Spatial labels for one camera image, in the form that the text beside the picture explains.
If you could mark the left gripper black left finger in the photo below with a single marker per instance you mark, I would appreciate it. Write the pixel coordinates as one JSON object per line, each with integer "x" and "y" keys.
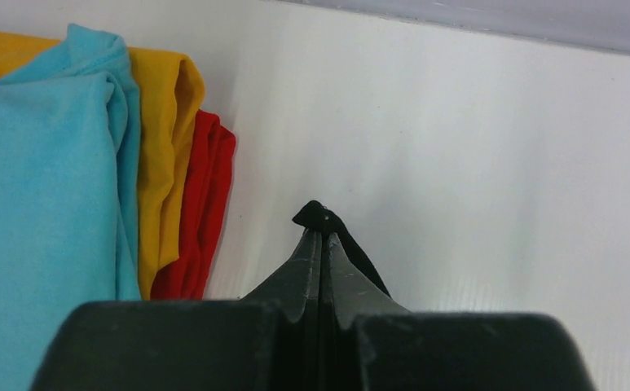
{"x": 263, "y": 341}

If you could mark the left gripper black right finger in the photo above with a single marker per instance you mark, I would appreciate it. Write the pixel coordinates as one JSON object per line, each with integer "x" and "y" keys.
{"x": 380, "y": 345}

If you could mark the folded red t-shirt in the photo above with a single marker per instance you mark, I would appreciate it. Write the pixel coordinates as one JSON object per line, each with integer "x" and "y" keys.
{"x": 205, "y": 197}

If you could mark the folded yellow t-shirt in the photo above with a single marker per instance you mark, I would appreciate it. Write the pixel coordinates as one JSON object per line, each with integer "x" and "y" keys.
{"x": 171, "y": 92}

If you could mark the folded cyan t-shirt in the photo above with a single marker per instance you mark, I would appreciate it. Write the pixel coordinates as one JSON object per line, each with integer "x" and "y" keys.
{"x": 69, "y": 153}

